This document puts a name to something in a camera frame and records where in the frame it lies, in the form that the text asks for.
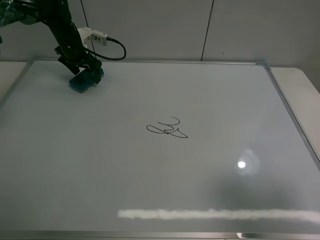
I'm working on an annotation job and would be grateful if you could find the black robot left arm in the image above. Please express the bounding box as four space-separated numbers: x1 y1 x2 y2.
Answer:
0 0 102 85

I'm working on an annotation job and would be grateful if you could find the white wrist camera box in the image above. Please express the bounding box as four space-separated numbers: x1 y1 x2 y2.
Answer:
77 27 108 48

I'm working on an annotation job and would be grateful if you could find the blue whiteboard eraser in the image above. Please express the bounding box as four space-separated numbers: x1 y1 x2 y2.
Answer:
69 68 104 93

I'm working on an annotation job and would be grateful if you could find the black camera cable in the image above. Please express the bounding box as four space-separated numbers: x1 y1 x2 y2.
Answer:
83 37 127 61

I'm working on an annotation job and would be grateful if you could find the white whiteboard with aluminium frame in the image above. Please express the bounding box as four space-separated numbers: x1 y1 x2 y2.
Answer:
0 60 320 240

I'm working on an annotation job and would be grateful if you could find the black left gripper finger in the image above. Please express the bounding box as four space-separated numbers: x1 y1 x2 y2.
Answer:
58 57 80 75
85 58 102 84

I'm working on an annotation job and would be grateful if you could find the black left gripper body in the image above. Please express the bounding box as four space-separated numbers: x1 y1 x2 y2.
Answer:
54 45 97 68

